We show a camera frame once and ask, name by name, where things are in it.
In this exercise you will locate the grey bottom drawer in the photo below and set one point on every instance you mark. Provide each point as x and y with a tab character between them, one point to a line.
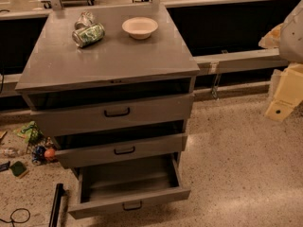
128	186

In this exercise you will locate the silver crushed can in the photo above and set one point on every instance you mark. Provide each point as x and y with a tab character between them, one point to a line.
86	19

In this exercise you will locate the grey metal railing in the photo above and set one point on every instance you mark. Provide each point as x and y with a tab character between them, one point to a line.
240	60

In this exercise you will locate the orange ball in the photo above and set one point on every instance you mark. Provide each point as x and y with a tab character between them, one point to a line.
50	154

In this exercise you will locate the green sponge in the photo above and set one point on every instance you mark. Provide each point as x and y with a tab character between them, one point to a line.
18	169

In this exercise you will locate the grey top drawer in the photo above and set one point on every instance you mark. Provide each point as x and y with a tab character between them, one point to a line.
116	115

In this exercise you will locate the green soda can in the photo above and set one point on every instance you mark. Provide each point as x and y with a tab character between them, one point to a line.
88	35

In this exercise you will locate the clear plastic bottle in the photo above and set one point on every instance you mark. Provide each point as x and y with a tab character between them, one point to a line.
11	152

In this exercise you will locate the small dark packet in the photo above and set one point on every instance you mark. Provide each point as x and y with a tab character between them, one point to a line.
4	167

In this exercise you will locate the blue soda can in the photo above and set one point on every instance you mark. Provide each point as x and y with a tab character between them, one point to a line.
38	155

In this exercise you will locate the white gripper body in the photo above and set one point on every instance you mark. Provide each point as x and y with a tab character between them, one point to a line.
293	37

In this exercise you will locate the black bar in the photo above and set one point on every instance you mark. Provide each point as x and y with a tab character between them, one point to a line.
59	191

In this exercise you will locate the green chip bag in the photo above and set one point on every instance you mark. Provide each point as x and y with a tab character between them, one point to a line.
29	132

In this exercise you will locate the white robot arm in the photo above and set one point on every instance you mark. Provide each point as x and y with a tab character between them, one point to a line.
291	45

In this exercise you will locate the grey middle drawer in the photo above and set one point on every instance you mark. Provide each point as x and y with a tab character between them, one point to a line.
122	151

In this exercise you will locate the grey drawer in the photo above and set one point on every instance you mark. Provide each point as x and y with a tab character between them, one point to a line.
128	186
122	151
116	115

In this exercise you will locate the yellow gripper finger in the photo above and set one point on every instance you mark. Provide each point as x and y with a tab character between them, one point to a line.
271	39

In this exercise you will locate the grey drawer cabinet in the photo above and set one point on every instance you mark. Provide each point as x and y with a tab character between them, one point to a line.
125	97

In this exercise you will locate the white paper bowl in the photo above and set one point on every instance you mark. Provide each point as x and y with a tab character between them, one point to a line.
140	28

